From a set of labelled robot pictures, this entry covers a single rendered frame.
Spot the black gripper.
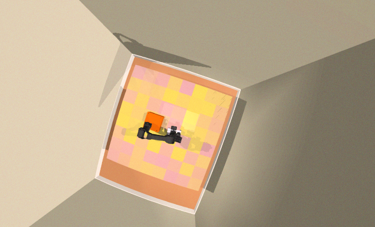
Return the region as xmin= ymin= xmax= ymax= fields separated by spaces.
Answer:
xmin=170 ymin=126 xmax=177 ymax=135

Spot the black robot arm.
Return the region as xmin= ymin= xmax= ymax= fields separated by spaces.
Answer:
xmin=137 ymin=122 xmax=182 ymax=144

